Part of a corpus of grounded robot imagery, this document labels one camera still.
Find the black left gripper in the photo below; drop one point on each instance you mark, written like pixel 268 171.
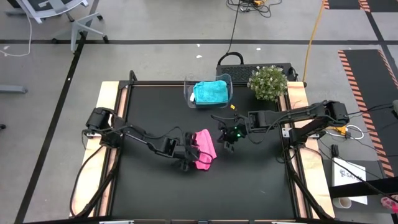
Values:
pixel 185 152

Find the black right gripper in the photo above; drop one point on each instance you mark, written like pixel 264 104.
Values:
pixel 234 129

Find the pink microfiber towel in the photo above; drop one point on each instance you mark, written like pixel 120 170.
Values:
pixel 205 149

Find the teal microfiber towel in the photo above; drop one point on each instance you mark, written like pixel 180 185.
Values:
pixel 211 91

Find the clear plastic bin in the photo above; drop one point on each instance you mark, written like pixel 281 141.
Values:
pixel 187 93

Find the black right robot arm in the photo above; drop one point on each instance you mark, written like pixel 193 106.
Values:
pixel 311 116

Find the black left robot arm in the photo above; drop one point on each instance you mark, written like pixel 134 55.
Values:
pixel 99 119

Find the black perforated metal box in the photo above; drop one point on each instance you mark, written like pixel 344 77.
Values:
pixel 241 73

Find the small potted artificial plant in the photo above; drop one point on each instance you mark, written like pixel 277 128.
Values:
pixel 267 82

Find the wooden side board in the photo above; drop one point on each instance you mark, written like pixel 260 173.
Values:
pixel 105 93
pixel 297 90

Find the white printed cardboard box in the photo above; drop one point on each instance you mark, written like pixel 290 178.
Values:
pixel 345 174

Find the beige tape roll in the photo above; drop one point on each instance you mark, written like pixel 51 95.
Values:
pixel 337 203

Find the black flat beam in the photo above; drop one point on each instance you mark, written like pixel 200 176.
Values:
pixel 357 188

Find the black hazard-striped floor mat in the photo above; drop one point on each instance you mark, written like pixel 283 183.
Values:
pixel 367 81
pixel 342 3

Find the white office chair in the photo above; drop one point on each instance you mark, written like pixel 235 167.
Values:
pixel 77 28

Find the pink spotted object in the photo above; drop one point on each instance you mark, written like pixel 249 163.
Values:
pixel 388 202

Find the grey metal bar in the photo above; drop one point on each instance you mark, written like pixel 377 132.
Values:
pixel 12 89

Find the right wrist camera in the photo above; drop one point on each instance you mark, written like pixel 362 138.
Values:
pixel 229 146

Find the black aluminium table frame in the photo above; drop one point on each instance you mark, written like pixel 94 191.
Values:
pixel 149 83

